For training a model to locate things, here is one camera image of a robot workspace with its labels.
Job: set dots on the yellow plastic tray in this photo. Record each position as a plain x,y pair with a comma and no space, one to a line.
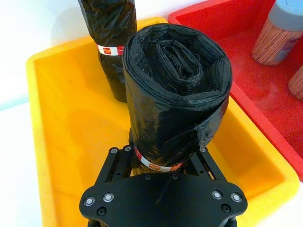
78,132

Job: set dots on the red plastic tray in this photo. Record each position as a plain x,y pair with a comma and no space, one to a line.
260,99

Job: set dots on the black trash bag roll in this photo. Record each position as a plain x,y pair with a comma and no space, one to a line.
170,94
111,28

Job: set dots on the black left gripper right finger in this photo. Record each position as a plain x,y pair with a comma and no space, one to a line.
208,165

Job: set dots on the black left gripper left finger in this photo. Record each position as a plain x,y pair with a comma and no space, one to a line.
113,165

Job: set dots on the toothpick jar with grey lid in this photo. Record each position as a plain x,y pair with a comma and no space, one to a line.
277,40

